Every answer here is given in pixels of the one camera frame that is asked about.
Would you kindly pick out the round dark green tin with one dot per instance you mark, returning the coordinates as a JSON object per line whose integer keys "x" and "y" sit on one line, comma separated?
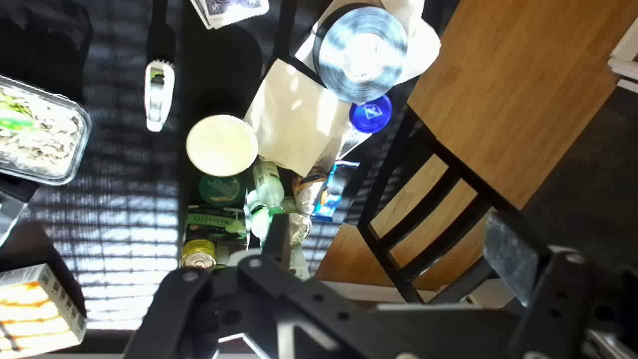
{"x": 220, "y": 190}

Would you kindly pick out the yellow snack box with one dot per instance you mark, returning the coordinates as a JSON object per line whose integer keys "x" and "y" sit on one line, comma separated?
{"x": 32, "y": 312}

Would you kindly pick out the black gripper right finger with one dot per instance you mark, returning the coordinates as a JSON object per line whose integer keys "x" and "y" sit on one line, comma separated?
{"x": 558, "y": 300}

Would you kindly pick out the gold-topped can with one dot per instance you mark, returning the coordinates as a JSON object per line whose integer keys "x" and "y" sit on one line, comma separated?
{"x": 200, "y": 254}

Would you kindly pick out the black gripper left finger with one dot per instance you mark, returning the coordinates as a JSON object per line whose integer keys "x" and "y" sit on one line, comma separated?
{"x": 192, "y": 312}

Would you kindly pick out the blue snack packet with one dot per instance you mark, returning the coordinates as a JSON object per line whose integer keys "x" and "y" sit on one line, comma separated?
{"x": 331, "y": 192}

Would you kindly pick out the brown paper bag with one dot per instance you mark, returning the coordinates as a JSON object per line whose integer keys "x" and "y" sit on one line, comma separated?
{"x": 291, "y": 120}

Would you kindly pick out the blue bowl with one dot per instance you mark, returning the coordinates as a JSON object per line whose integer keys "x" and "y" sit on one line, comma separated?
{"x": 361, "y": 52}

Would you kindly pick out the clear bottle with green cap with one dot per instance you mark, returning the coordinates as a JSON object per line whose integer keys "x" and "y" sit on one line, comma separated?
{"x": 255, "y": 216}
{"x": 269, "y": 186}

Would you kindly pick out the clear plastic seed container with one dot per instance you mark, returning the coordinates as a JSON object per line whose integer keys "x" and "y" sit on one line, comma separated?
{"x": 46, "y": 140}

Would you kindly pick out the playing card deck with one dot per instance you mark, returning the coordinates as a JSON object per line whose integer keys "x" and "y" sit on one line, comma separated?
{"x": 229, "y": 11}

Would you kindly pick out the blue round lid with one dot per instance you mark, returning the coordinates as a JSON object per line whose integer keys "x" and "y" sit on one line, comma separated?
{"x": 369, "y": 114}

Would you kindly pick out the black wooden chair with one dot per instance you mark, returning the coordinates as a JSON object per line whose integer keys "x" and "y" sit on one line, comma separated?
{"x": 489, "y": 192}

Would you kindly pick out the dark green margarita box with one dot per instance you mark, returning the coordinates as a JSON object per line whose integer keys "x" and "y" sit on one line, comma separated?
{"x": 216, "y": 222}

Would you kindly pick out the clear plastic container lid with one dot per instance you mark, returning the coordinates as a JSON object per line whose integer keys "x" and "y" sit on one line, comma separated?
{"x": 12, "y": 212}

